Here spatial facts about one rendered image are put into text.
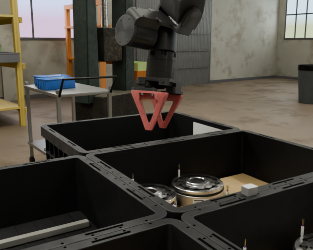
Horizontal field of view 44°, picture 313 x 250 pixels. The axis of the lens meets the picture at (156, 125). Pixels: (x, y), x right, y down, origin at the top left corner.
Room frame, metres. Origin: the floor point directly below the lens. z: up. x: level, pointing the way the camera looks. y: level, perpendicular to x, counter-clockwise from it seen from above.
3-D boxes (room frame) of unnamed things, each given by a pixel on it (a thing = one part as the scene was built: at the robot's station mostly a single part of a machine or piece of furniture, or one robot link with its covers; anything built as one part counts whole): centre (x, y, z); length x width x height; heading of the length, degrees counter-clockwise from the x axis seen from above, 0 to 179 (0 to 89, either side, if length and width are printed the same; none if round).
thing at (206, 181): (0.71, -0.08, 0.86); 0.05 x 0.05 x 0.01
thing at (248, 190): (0.49, -0.13, 0.94); 0.02 x 0.01 x 0.01; 122
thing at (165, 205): (0.66, -0.11, 0.92); 0.40 x 0.30 x 0.02; 122
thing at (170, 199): (0.66, 0.01, 0.86); 0.10 x 0.10 x 0.01
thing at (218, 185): (0.71, -0.08, 0.86); 0.10 x 0.10 x 0.01
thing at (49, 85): (3.26, 0.75, 0.44); 0.93 x 0.54 x 0.88; 31
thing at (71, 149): (0.91, 0.04, 0.92); 0.40 x 0.30 x 0.02; 122
